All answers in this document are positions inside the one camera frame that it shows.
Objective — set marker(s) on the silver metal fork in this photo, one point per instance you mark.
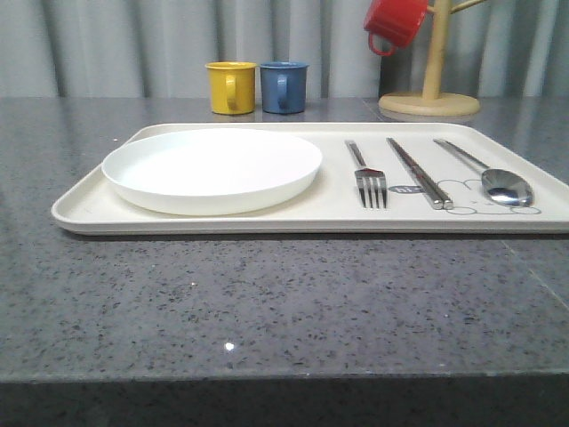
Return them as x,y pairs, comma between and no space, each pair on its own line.
371,183

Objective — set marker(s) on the white round plate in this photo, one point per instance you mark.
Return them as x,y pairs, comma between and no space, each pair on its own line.
212,171

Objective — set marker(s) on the blue enamel mug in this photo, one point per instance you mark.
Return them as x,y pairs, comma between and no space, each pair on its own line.
283,86

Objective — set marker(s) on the silver metal chopstick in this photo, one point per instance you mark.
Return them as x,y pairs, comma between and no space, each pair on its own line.
411,171
422,173

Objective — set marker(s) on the yellow enamel mug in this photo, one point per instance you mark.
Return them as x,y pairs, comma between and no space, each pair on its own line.
232,87

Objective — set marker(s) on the silver metal spoon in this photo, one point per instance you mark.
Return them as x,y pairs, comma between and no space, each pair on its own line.
501,186

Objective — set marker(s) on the wooden mug tree stand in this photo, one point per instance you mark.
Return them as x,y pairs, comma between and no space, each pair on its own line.
431,101

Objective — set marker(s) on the red enamel mug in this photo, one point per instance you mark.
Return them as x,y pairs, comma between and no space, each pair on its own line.
395,21

